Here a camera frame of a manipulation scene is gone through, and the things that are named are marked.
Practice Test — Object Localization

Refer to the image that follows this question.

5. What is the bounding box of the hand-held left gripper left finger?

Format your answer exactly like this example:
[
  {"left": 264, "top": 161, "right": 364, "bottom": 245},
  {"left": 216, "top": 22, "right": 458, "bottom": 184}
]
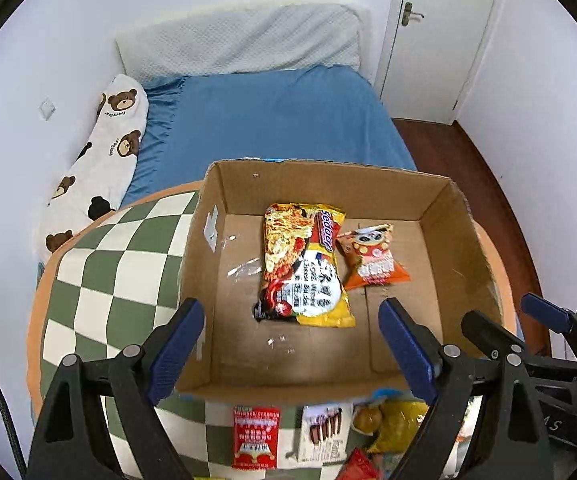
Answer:
[{"left": 27, "top": 297, "right": 205, "bottom": 480}]

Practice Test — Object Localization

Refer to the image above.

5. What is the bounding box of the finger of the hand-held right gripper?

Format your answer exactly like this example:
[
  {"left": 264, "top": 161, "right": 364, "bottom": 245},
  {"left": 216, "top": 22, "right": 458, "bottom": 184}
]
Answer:
[
  {"left": 521, "top": 294, "right": 577, "bottom": 362},
  {"left": 461, "top": 310, "right": 527, "bottom": 361}
]

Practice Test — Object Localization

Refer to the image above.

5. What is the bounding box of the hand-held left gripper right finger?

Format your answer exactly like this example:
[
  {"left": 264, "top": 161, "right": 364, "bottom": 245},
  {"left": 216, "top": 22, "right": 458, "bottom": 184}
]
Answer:
[{"left": 379, "top": 297, "right": 554, "bottom": 480}]

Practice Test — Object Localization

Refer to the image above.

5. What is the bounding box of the cardboard box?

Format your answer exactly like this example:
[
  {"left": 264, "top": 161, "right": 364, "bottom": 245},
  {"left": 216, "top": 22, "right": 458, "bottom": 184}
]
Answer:
[{"left": 175, "top": 159, "right": 504, "bottom": 403}]

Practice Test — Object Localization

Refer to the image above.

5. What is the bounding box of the yellow snack packet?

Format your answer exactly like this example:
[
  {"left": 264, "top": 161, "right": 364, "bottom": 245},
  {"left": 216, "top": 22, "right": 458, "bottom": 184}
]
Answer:
[{"left": 369, "top": 399, "right": 430, "bottom": 455}]

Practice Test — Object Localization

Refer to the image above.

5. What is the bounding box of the brown egg snack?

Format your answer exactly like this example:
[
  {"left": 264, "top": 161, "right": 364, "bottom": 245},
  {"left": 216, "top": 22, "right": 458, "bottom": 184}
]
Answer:
[{"left": 353, "top": 402, "right": 384, "bottom": 436}]

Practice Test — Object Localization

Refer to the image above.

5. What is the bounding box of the white biscuit box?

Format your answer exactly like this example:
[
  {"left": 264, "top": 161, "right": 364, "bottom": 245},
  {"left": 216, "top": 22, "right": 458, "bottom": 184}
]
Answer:
[{"left": 296, "top": 404, "right": 354, "bottom": 463}]

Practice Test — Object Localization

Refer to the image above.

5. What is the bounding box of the dark red snack packet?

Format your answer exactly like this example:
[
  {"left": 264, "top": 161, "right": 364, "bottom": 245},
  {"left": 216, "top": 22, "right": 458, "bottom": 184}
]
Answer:
[{"left": 336, "top": 449, "right": 384, "bottom": 480}]

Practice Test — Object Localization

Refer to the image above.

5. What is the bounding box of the yellow instant noodle packet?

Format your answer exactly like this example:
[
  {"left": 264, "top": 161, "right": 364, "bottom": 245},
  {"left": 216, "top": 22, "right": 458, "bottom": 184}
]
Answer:
[{"left": 252, "top": 203, "right": 357, "bottom": 328}]

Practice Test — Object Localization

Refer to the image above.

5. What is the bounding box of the green white checkered tablecloth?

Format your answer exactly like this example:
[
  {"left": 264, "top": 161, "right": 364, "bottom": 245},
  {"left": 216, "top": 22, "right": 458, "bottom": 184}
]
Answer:
[{"left": 26, "top": 180, "right": 519, "bottom": 480}]

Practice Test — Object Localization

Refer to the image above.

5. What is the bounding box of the bear print pillow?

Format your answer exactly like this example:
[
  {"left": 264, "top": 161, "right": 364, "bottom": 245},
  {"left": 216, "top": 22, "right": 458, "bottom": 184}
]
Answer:
[{"left": 33, "top": 74, "right": 150, "bottom": 263}]

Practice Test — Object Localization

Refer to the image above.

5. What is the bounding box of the blue bed sheet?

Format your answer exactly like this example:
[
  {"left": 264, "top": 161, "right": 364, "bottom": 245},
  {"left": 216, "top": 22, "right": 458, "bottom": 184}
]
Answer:
[{"left": 118, "top": 65, "right": 419, "bottom": 211}]

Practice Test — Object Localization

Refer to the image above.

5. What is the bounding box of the white door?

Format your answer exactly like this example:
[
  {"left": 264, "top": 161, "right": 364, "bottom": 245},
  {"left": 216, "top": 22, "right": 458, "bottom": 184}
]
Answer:
[{"left": 373, "top": 0, "right": 504, "bottom": 126}]

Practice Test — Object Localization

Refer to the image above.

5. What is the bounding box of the white quilted headboard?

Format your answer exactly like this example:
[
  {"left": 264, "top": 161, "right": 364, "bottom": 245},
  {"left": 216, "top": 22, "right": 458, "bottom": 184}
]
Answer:
[{"left": 115, "top": 2, "right": 372, "bottom": 83}]

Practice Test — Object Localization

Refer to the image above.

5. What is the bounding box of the metal door handle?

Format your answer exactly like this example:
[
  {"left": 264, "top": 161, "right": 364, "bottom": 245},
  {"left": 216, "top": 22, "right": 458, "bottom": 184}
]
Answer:
[{"left": 403, "top": 1, "right": 425, "bottom": 27}]

